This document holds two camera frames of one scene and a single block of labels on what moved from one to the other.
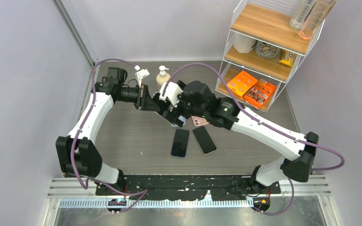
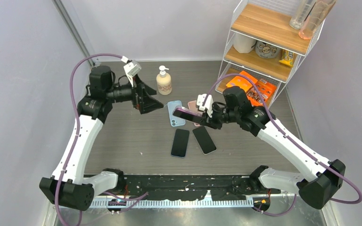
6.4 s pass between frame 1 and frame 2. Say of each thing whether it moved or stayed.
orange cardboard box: stayed
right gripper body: moved
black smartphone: stayed
